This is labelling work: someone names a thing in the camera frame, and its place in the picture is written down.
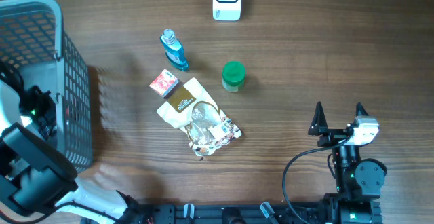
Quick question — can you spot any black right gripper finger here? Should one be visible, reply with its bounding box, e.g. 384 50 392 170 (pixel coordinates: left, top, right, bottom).
308 101 328 136
355 102 369 117

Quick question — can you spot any green lid jar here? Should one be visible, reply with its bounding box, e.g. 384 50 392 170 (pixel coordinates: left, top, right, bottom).
222 61 246 92

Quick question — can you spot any beige nut snack pouch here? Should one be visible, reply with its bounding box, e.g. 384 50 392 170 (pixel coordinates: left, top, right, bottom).
157 78 242 157

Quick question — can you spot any red tissue pack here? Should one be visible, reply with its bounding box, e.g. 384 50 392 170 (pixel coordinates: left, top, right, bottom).
149 69 179 98

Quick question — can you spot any blue mouthwash bottle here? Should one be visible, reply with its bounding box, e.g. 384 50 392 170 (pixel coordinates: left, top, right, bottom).
160 29 189 71

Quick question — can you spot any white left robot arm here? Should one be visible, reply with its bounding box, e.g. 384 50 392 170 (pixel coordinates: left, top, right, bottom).
1 63 147 223

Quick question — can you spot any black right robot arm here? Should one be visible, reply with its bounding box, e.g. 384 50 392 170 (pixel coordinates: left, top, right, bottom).
308 102 387 223

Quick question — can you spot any white barcode scanner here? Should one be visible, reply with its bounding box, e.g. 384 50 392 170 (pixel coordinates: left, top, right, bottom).
212 0 243 22

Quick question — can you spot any dark grey plastic basket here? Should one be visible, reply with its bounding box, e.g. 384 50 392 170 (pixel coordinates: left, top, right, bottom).
1 0 93 172

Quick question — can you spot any black camera cable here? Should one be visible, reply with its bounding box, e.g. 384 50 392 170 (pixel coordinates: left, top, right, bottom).
281 136 353 224

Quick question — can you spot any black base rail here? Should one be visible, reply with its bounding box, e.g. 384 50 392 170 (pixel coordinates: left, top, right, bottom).
80 202 326 224

